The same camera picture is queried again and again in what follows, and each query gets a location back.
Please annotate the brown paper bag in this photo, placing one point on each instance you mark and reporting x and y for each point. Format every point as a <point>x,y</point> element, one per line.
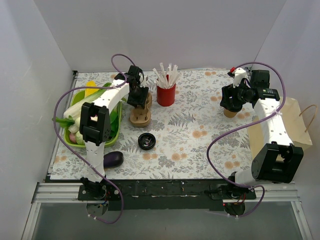
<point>294,124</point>

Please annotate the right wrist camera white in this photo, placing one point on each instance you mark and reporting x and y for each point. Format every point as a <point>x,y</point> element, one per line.
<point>238,74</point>

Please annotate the brown paper coffee cup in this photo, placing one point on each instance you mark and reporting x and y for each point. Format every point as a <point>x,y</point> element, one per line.
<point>229,114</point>

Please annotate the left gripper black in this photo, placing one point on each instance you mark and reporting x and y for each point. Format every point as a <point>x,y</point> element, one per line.
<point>137,99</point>

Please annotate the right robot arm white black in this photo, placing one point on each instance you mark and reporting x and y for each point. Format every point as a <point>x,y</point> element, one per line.
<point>278,159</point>

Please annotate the brown cardboard cup carrier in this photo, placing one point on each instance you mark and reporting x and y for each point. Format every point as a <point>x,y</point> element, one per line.
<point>141,117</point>

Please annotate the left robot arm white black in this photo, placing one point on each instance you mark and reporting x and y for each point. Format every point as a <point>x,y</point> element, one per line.
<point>95,124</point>

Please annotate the green plastic basket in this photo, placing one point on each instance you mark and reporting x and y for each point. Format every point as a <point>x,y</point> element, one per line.
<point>115,125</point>

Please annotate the spare black cup lid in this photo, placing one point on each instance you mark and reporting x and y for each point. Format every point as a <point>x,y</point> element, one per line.
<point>146,141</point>

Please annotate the purple eggplant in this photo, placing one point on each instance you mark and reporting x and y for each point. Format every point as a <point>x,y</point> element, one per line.
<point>113,159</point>

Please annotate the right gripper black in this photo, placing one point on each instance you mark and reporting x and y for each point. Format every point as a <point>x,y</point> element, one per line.
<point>230,100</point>

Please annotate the green leafy vegetables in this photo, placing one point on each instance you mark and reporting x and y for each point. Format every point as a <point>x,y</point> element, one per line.
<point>71,116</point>

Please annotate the aluminium frame rail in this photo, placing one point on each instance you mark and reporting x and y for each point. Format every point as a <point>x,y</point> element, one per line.
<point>68,193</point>

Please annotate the red cup holder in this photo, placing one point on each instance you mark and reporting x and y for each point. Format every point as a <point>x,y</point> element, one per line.
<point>165,97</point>

